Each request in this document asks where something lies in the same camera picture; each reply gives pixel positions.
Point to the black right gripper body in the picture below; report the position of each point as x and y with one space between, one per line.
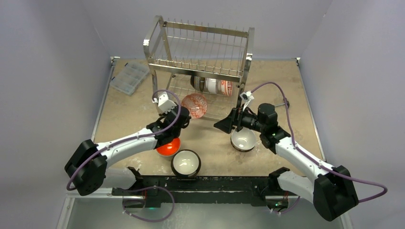
236 117

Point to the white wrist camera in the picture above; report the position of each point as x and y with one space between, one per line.
247 98
165 104

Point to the red orange bowl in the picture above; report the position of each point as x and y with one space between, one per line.
169 149

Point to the clear plastic organizer box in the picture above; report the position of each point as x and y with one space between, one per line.
130 78

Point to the orange floral patterned bowl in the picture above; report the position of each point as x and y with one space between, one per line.
226 87

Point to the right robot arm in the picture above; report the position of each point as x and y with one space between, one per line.
329 188

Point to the brown bowl tan inside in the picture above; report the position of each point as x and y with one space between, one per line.
198 83

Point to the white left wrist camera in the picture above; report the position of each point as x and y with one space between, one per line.
165 104

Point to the stainless steel dish rack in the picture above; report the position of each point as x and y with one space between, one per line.
177 50

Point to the black handled claw hammer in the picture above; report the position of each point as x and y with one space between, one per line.
285 103

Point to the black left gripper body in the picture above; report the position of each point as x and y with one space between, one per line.
177 134

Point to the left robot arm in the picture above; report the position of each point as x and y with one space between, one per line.
87 166

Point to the dark bowl cream inside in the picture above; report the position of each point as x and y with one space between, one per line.
243 140

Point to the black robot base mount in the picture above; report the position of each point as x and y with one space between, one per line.
156 190

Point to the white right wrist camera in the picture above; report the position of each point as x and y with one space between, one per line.
247 98

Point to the black rimmed white bowl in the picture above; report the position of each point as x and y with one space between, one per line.
186 164

